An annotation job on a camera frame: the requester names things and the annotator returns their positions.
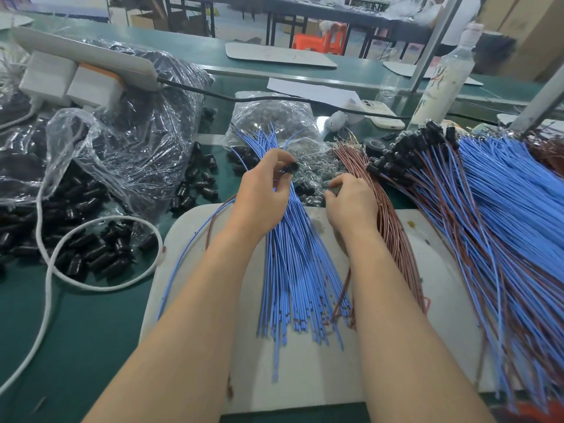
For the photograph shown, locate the white paper sheet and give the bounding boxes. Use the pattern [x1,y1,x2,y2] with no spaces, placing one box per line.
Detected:
[267,77,364,109]

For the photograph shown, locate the small clear plastic bag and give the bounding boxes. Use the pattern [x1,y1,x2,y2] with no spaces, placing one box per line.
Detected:
[224,90,327,162]

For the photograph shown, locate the blue table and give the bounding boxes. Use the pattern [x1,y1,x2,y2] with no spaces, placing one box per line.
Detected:
[22,0,109,21]

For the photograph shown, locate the person's left forearm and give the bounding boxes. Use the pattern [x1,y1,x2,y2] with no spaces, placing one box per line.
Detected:
[83,229,276,423]

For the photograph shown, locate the orange plastic stool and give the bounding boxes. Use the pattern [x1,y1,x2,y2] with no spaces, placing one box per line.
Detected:
[293,22,349,53]

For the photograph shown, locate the slanted metal frame post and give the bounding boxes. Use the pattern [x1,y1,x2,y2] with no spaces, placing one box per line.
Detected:
[409,0,465,92]

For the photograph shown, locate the person's right forearm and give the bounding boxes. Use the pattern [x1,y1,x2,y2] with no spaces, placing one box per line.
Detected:
[345,233,496,423]

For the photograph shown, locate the bundle of brown wires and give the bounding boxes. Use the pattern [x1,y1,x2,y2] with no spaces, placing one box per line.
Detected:
[333,140,430,330]

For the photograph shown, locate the white flat device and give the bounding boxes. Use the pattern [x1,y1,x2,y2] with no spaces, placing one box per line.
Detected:
[351,98,407,130]

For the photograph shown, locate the long black-frame table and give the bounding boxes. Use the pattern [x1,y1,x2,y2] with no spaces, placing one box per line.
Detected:
[163,0,435,56]

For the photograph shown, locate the pile of assembled wire harnesses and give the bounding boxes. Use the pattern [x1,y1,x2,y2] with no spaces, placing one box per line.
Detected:
[363,120,564,411]

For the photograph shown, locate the white flat tray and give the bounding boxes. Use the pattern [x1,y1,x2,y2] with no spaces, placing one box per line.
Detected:
[224,42,338,68]
[383,61,484,86]
[0,13,33,32]

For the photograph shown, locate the white work board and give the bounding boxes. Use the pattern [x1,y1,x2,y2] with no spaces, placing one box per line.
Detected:
[139,204,503,415]

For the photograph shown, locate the person's left hand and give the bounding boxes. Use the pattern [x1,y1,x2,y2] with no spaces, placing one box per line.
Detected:
[227,149,299,245]

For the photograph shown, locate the white spray bottle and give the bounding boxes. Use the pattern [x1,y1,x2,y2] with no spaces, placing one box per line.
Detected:
[408,22,486,129]

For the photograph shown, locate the bundle of blue wires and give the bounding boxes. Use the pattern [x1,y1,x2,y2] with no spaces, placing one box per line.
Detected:
[233,127,352,382]

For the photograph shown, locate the white power strip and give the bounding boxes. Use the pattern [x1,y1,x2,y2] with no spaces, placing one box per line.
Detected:
[11,26,162,92]

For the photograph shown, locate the large clear plastic bag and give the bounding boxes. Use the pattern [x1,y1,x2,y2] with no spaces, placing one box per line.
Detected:
[0,38,214,221]

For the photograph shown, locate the short metal frame post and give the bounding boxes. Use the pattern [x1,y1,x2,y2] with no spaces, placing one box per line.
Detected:
[511,64,564,133]

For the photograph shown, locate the person's right hand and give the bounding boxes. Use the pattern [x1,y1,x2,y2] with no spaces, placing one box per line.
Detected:
[323,174,380,246]

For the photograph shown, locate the white orange charger adapter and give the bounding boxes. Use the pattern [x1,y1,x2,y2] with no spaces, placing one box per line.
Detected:
[66,64,125,111]

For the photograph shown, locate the cardboard boxes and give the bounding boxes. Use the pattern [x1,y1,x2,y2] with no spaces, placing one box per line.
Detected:
[480,0,564,78]

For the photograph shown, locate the black power cord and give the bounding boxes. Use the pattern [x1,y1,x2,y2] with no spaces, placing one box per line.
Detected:
[159,76,516,127]

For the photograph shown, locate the pile of black plastic caps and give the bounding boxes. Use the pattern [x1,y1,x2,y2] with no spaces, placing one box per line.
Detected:
[0,140,220,283]

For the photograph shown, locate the white charging cable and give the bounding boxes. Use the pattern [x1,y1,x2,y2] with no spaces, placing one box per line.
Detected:
[0,101,164,395]

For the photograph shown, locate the white computer mouse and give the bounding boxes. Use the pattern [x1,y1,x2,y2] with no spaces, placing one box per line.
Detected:
[325,110,347,134]

